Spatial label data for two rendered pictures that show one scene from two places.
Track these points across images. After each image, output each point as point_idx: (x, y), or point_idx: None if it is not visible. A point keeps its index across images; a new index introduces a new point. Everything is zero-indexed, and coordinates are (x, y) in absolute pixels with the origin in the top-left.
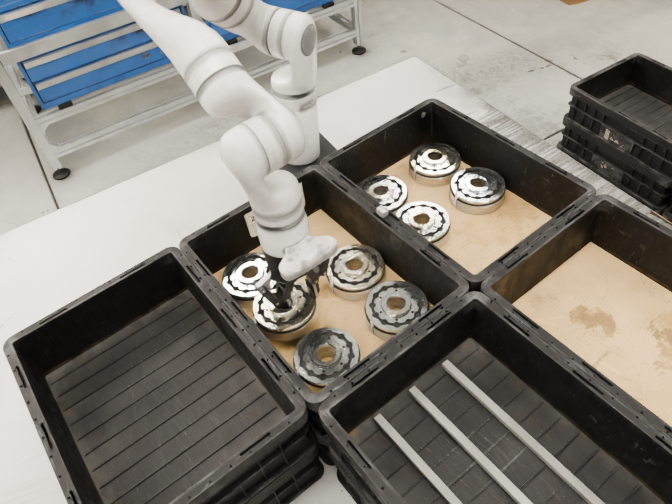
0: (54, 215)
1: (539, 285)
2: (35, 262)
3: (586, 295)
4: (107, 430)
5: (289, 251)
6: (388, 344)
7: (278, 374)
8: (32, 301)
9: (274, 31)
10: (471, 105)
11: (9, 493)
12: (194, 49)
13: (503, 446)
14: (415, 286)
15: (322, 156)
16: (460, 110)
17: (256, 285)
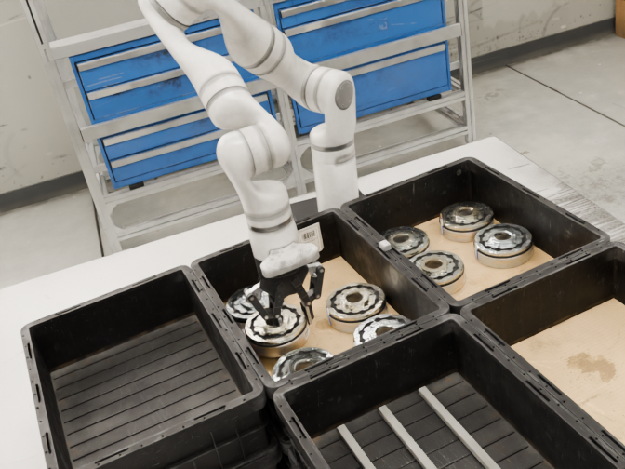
0: (95, 262)
1: (544, 332)
2: (68, 300)
3: (592, 344)
4: (92, 418)
5: (272, 253)
6: (354, 349)
7: (246, 364)
8: None
9: (312, 85)
10: (543, 183)
11: None
12: (208, 73)
13: (459, 464)
14: (409, 319)
15: None
16: (529, 187)
17: (246, 292)
